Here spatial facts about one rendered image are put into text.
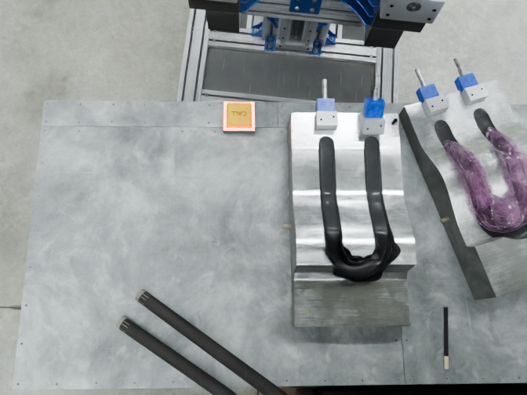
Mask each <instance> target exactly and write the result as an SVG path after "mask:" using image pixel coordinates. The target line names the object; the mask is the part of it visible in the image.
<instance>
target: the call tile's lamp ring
mask: <svg viewBox="0 0 527 395"><path fill-rule="evenodd" d="M227 103H251V104H252V128H227ZM224 130H229V131H255V116H254V102H224Z"/></svg>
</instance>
